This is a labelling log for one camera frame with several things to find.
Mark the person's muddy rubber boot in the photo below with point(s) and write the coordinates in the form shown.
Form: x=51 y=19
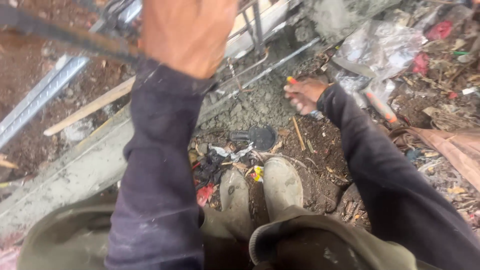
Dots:
x=235 y=202
x=282 y=187

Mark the person's right hand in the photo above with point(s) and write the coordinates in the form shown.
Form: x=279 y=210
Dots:
x=309 y=93

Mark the crumpled clear plastic sheet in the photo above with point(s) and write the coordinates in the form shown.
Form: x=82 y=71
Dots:
x=378 y=47

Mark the person's left hand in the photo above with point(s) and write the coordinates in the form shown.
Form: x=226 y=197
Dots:
x=187 y=33

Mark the steel rebar cage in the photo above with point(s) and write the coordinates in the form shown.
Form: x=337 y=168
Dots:
x=258 y=22

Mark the grey concrete beam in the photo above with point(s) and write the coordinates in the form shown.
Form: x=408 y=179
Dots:
x=67 y=180

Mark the thin grey steel rod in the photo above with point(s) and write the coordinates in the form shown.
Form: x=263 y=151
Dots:
x=273 y=65

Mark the small wooden stick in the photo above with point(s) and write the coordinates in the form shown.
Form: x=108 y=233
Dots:
x=299 y=133

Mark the red plastic scrap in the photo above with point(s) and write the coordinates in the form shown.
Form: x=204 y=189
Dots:
x=205 y=194

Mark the brown paper sack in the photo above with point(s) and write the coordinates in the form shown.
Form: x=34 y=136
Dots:
x=450 y=148

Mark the yellow snack wrapper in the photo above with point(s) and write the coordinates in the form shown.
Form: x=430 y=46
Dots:
x=258 y=173

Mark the person's left muddy rubber boot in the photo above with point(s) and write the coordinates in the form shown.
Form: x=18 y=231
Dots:
x=235 y=202

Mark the pale wooden lath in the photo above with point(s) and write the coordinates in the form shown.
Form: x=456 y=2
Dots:
x=90 y=107

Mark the red cloth scrap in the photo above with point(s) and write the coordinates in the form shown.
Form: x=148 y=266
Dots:
x=421 y=63
x=439 y=30

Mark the orange-tipped hand tool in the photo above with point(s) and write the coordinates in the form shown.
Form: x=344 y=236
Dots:
x=291 y=80

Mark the person's right fingers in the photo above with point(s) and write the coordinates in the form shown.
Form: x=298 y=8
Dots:
x=298 y=100

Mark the person's olive trousers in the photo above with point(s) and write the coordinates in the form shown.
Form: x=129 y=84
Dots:
x=56 y=234

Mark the black plastic scoop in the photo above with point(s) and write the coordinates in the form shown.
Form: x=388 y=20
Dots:
x=258 y=137

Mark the rusty steel rebar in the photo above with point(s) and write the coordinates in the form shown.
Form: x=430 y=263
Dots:
x=71 y=35

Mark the person's right muddy rubber boot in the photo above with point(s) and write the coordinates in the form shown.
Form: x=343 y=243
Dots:
x=282 y=187

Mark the silver metal channel profile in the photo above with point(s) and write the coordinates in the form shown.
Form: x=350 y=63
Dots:
x=41 y=93

